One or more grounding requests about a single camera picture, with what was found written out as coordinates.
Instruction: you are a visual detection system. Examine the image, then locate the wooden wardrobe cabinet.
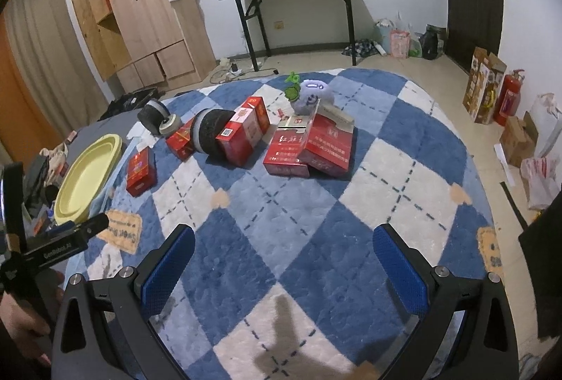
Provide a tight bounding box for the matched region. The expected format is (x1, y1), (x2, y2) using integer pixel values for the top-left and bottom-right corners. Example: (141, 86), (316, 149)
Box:
(71, 0), (216, 91)

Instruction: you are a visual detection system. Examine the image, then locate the red fire extinguisher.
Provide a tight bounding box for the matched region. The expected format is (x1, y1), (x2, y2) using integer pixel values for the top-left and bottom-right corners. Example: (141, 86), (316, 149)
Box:
(494, 69), (525, 127)

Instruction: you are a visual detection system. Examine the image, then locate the white red plastic bag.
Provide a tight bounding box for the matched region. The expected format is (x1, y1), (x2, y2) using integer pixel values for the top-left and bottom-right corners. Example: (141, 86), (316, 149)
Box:
(520, 155), (560, 211)

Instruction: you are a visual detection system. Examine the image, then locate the purple plush toy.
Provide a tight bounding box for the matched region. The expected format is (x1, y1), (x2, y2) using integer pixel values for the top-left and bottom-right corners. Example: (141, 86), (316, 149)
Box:
(289, 79), (334, 115)

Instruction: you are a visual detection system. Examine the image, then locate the small black grey roll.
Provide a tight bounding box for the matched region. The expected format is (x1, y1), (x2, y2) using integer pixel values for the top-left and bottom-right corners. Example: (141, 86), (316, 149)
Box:
(137, 99), (170, 136)

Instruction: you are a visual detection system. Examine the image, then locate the blue white checkered rug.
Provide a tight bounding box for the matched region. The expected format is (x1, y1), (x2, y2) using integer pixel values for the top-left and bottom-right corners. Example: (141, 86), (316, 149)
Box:
(67, 69), (502, 379)

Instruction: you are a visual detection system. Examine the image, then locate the black case on floor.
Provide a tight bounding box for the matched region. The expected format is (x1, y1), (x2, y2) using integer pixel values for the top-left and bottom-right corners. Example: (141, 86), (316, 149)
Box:
(99, 88), (165, 121)

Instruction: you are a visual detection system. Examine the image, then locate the green toy figure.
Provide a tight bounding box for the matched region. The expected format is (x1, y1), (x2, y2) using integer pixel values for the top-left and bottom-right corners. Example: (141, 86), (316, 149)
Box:
(284, 71), (301, 102)

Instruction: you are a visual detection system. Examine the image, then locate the pink gift bag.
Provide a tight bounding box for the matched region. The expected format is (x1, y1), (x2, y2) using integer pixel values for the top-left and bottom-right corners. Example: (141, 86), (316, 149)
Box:
(390, 30), (411, 59)

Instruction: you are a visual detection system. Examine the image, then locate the black bag near door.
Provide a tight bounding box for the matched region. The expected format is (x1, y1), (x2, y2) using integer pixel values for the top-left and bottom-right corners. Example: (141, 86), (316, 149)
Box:
(419, 24), (448, 60)

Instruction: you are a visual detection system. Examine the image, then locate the checkered cloth on floor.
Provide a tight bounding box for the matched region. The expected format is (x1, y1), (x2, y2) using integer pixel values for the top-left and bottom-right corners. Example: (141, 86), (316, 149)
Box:
(354, 38), (379, 59)

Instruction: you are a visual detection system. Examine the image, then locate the person's left hand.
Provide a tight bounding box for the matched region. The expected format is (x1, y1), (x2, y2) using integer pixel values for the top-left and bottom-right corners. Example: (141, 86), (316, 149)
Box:
(1, 292), (51, 367)

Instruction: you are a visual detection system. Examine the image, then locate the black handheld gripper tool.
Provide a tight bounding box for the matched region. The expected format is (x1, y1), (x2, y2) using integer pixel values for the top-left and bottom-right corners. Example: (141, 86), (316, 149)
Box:
(1, 163), (109, 324)

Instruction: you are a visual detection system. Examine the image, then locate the small brown cardboard box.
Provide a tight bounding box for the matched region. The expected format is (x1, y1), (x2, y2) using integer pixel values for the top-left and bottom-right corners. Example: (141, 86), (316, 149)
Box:
(500, 111), (538, 168)

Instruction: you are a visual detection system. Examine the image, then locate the flat red cigarette carton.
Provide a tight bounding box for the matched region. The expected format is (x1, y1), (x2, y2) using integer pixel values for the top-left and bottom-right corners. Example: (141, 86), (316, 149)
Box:
(263, 114), (309, 178)

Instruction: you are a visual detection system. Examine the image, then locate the tall red white carton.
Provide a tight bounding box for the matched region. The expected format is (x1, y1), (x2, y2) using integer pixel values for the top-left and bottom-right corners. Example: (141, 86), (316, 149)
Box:
(216, 96), (270, 167)

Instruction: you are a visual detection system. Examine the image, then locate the small red cigarette box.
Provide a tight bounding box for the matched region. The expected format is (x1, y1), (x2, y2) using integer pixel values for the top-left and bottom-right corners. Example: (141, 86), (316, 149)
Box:
(126, 147), (156, 197)

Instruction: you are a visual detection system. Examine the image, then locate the red box under roll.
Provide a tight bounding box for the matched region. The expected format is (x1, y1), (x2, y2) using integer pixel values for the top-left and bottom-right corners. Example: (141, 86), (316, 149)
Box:
(166, 119), (194, 161)

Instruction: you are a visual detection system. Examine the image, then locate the red cigarette carton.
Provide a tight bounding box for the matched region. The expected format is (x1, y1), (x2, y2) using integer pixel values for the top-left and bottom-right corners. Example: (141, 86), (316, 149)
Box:
(298, 100), (354, 177)
(263, 114), (309, 178)

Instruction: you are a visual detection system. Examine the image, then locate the black folding table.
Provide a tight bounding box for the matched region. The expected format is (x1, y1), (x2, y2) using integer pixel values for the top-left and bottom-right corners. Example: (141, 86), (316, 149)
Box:
(233, 0), (356, 71)

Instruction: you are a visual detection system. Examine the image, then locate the tall printed cardboard box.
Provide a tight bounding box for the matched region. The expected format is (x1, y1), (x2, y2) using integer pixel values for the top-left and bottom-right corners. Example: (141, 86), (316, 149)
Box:
(462, 47), (507, 125)

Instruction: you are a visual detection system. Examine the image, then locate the yellow oval plastic tray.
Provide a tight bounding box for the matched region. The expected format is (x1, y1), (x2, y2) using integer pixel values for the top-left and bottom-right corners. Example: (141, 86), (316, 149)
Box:
(54, 134), (123, 225)

